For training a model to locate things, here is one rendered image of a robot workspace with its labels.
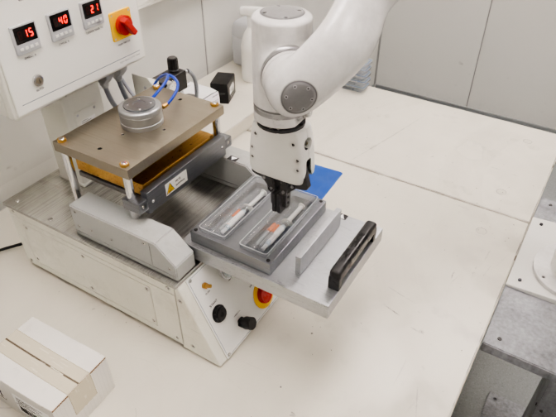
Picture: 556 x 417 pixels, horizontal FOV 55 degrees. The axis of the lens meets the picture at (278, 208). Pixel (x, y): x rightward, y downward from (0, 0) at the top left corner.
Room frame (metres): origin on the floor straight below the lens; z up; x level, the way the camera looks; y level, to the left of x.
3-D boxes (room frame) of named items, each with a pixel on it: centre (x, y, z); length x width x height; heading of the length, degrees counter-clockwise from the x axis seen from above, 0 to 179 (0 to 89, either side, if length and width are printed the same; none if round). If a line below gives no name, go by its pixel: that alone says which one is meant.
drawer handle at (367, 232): (0.66, -0.13, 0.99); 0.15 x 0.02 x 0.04; 149
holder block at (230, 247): (0.75, 0.03, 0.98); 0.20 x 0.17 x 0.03; 149
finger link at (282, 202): (0.72, -0.02, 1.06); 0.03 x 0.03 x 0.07; 59
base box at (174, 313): (0.90, 0.24, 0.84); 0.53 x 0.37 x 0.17; 59
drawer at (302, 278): (0.73, -0.01, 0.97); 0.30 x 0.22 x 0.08; 59
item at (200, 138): (0.89, 0.25, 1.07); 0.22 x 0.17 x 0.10; 149
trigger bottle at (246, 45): (1.77, 0.08, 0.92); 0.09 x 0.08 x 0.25; 79
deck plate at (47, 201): (0.90, 0.28, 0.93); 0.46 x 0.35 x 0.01; 59
